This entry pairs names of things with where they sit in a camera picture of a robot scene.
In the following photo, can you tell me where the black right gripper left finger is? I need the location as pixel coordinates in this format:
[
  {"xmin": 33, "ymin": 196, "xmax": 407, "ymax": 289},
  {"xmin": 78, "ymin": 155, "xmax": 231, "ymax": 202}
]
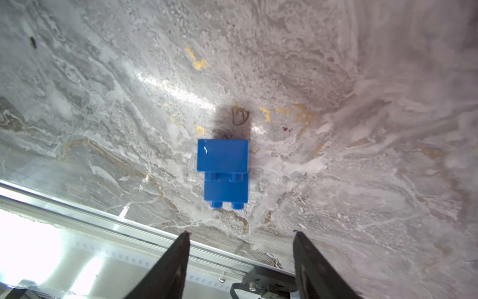
[{"xmin": 125, "ymin": 231, "xmax": 190, "ymax": 299}]

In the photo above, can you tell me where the aluminium front rail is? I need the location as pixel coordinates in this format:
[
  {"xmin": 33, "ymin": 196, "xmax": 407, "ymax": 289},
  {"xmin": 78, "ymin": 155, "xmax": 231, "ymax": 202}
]
[{"xmin": 1, "ymin": 181, "xmax": 299, "ymax": 299}]

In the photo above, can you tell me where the blue 2x2 lego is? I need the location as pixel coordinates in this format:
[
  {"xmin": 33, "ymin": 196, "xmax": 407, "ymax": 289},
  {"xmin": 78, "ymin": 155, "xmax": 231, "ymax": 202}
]
[
  {"xmin": 204, "ymin": 172, "xmax": 249, "ymax": 210},
  {"xmin": 197, "ymin": 140, "xmax": 250, "ymax": 174}
]

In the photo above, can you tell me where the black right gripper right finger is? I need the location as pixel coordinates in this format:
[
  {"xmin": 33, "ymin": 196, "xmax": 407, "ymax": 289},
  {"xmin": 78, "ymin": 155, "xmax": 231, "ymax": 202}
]
[{"xmin": 293, "ymin": 232, "xmax": 361, "ymax": 299}]

